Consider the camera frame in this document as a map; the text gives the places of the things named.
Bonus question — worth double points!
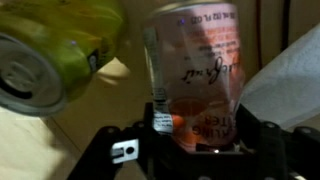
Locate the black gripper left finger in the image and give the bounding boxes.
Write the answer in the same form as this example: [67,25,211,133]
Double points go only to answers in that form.
[66,101,188,180]

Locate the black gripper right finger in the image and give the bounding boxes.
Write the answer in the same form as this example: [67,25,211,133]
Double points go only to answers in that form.
[234,103,320,180]

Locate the pink sparkling water can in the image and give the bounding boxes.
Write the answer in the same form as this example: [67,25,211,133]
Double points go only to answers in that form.
[143,0,247,153]

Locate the yellow-green sparkling water can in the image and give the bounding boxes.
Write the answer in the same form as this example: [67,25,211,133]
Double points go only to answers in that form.
[0,0,128,118]

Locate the white paper towel roll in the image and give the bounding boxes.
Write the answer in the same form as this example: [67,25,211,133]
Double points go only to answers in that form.
[239,23,320,129]

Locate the black cable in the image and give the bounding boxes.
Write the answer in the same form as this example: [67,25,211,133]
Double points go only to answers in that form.
[280,0,292,52]

